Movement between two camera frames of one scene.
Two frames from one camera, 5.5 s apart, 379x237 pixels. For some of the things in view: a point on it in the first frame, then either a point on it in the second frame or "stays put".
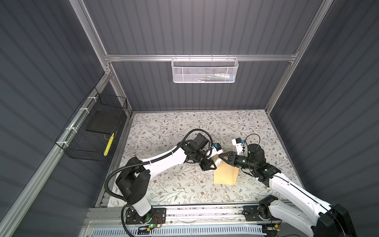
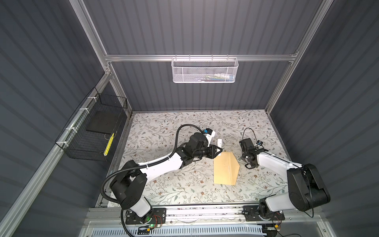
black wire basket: x=89 y=133 stays put
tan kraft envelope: x=225 y=174 stays put
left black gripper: x=207 y=166 -> x=211 y=148
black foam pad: x=104 y=121 stays put
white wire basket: x=204 y=69 stays put
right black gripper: x=231 y=158 -> x=242 y=156
